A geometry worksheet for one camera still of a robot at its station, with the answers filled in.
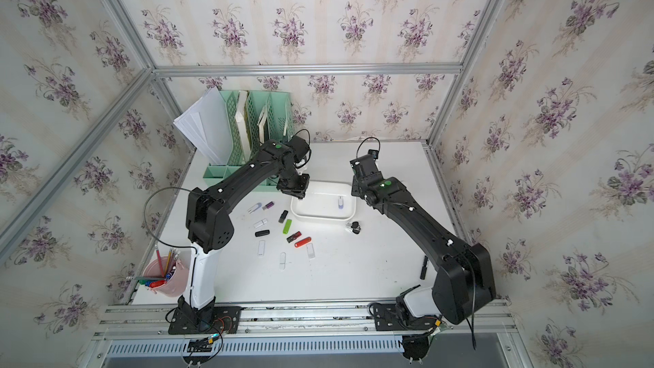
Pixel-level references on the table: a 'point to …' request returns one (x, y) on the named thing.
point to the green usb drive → (287, 226)
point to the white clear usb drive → (310, 250)
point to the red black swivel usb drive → (294, 237)
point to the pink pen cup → (176, 275)
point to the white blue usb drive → (341, 202)
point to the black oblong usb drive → (261, 232)
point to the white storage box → (325, 203)
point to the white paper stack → (206, 124)
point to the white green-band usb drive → (283, 256)
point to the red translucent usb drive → (302, 242)
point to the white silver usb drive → (261, 223)
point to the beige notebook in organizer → (261, 122)
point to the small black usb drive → (283, 216)
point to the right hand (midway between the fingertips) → (363, 182)
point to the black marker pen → (423, 271)
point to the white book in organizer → (241, 118)
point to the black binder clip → (356, 228)
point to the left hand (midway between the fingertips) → (305, 195)
